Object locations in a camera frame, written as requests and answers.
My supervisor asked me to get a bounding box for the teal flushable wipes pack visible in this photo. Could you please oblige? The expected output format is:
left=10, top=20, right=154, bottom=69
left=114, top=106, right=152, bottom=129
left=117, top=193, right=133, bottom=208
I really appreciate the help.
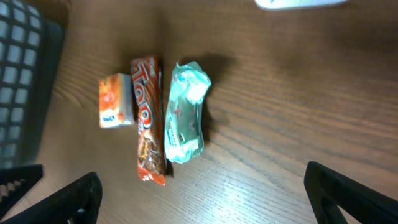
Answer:
left=164, top=62, right=211, bottom=164

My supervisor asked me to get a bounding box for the white barcode scanner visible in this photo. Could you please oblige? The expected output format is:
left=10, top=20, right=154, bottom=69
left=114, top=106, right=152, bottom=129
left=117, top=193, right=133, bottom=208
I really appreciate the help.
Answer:
left=254, top=0, right=348, bottom=11

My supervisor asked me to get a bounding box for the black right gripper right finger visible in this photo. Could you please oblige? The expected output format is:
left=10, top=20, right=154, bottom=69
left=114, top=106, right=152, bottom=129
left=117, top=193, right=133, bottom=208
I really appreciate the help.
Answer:
left=304, top=161, right=397, bottom=224

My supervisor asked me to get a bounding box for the chocolate bar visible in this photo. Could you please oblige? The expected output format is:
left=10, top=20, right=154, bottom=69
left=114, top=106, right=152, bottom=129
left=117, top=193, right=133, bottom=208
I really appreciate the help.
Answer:
left=131, top=55, right=167, bottom=186

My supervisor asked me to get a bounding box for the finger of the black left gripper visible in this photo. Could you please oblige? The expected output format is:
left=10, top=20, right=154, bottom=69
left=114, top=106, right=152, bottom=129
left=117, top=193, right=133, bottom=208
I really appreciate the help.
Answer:
left=1, top=164, right=43, bottom=218

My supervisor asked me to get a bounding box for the grey plastic shopping basket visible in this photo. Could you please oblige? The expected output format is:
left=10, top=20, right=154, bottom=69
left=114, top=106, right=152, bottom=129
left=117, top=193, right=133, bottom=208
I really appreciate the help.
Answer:
left=1, top=0, right=64, bottom=169

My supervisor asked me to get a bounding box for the orange Kleenex tissue pack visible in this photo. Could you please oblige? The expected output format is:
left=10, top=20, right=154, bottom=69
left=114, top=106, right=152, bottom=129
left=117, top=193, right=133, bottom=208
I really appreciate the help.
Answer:
left=99, top=73, right=134, bottom=129

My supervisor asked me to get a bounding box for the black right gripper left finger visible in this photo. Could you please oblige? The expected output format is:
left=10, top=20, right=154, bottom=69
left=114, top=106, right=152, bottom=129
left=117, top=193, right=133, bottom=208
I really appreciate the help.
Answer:
left=4, top=172, right=103, bottom=224

